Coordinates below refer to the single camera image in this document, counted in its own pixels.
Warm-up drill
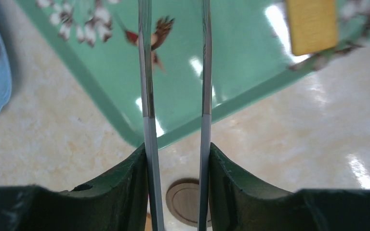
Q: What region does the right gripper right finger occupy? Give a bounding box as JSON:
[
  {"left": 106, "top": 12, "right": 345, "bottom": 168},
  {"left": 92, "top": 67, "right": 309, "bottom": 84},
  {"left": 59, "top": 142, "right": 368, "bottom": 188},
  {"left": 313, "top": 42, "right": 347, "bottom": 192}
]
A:
[{"left": 209, "top": 144, "right": 370, "bottom": 231}]

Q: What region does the green floral serving tray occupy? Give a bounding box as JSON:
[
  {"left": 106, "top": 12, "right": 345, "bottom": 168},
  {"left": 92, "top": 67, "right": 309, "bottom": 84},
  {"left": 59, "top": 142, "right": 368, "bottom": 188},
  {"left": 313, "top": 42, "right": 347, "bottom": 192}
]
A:
[{"left": 18, "top": 0, "right": 370, "bottom": 148}]

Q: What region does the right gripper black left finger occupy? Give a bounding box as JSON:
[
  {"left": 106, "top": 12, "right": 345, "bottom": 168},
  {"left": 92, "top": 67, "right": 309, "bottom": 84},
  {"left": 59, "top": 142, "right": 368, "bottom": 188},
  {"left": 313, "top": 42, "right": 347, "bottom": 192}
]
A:
[{"left": 0, "top": 145, "right": 148, "bottom": 231}]

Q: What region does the dark brown saucer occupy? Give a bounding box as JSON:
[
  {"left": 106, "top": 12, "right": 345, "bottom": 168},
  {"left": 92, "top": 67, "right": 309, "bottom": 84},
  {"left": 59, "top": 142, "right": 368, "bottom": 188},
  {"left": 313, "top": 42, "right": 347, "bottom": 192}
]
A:
[{"left": 166, "top": 178, "right": 199, "bottom": 227}]

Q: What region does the yellow rectangular biscuit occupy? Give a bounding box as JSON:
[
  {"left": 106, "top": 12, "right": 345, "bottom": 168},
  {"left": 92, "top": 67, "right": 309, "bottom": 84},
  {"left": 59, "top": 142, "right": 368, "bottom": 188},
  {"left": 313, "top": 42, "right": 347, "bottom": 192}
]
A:
[{"left": 285, "top": 0, "right": 339, "bottom": 56}]

